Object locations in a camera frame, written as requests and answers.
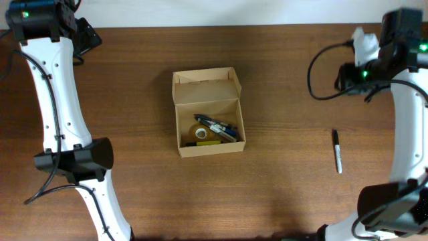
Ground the black Sharpie marker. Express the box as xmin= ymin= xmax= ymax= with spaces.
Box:
xmin=332 ymin=129 xmax=342 ymax=174

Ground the black clear ballpoint pen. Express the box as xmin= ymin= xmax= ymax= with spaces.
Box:
xmin=193 ymin=114 xmax=235 ymax=129

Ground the blue whiteboard marker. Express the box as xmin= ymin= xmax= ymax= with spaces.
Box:
xmin=208 ymin=121 xmax=237 ymax=137

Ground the black whiteboard marker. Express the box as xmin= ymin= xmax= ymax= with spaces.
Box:
xmin=197 ymin=118 xmax=237 ymax=143

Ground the yellow tape roll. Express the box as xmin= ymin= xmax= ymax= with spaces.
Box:
xmin=189 ymin=124 xmax=219 ymax=142

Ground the yellow highlighter marker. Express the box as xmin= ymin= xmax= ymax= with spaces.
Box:
xmin=185 ymin=141 xmax=223 ymax=147

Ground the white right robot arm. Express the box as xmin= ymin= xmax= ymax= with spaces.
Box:
xmin=315 ymin=7 xmax=427 ymax=240

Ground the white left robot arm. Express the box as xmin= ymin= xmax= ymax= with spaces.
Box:
xmin=5 ymin=0 xmax=134 ymax=240

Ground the open brown cardboard box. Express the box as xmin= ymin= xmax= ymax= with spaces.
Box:
xmin=172 ymin=67 xmax=246 ymax=158

